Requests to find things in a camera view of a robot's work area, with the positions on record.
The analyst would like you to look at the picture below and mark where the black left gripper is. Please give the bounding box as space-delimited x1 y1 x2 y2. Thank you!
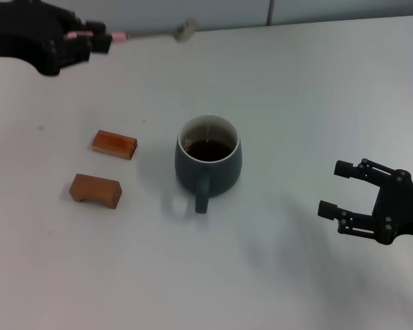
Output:
0 0 112 77

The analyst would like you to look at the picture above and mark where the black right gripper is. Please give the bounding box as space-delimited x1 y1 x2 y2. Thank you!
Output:
317 157 413 245

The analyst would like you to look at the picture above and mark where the brown arched wooden block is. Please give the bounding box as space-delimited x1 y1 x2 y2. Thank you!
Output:
69 173 123 210

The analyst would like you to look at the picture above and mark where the glossy orange wooden block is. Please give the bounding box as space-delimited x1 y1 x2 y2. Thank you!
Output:
90 129 138 162

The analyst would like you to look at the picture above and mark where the grey ceramic coffee cup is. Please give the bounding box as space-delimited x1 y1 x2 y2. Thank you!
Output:
173 113 244 215

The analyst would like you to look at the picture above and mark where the pink handled metal spoon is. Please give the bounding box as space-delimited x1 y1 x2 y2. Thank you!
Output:
64 20 198 45

